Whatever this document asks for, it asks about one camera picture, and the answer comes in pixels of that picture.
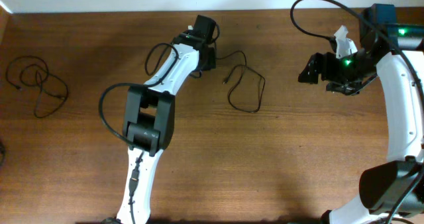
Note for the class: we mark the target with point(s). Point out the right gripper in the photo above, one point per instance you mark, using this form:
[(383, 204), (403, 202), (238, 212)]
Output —
[(327, 59)]

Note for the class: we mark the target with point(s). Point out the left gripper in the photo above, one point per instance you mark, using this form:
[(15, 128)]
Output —
[(209, 59)]

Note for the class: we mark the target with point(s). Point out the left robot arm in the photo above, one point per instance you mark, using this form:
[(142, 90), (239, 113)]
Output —
[(148, 123)]

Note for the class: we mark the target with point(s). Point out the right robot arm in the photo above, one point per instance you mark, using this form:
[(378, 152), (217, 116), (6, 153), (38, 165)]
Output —
[(393, 53)]

